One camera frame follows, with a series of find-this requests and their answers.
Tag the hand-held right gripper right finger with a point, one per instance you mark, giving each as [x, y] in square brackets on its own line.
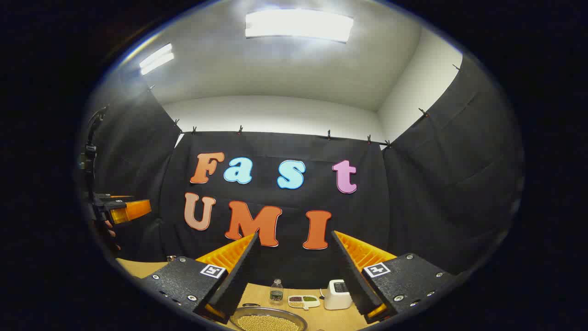
[351, 271]

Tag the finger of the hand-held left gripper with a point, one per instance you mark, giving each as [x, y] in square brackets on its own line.
[135, 209]
[112, 197]

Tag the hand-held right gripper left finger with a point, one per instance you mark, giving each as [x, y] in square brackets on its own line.
[236, 276]

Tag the stainless steel pot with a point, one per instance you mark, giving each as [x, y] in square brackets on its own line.
[239, 315]

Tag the white toaster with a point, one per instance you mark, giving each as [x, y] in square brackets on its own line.
[337, 296]

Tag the clear plastic water bottle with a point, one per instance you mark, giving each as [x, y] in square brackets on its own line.
[276, 294]

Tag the white divided dish of beans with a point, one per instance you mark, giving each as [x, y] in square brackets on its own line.
[303, 301]

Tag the pile of yellow soybeans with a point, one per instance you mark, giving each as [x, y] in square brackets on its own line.
[268, 323]

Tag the row of black cloth clips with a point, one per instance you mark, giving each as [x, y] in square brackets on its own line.
[329, 135]

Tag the small rectangular ceiling light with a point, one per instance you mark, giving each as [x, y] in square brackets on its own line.
[156, 59]

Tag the large rectangular ceiling light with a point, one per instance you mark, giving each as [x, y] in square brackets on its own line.
[298, 25]

